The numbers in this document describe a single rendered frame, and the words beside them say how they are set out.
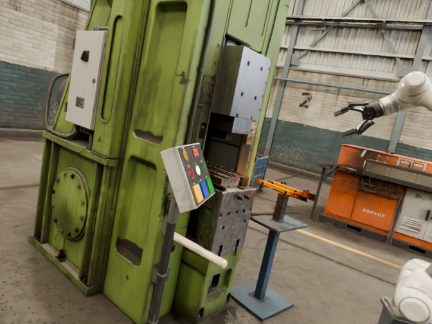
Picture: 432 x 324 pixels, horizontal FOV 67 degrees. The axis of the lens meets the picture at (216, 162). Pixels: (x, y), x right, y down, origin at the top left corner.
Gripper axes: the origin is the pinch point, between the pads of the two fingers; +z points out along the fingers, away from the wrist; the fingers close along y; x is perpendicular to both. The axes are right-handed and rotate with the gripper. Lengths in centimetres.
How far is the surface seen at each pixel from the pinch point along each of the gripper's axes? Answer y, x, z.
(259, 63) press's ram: -30, 49, 28
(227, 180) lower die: 16, 10, 72
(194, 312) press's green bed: 69, -39, 123
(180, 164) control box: -37, -37, 68
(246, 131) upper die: 0, 31, 51
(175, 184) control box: -31, -41, 73
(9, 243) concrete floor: 2, 16, 264
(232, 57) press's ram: -43, 41, 40
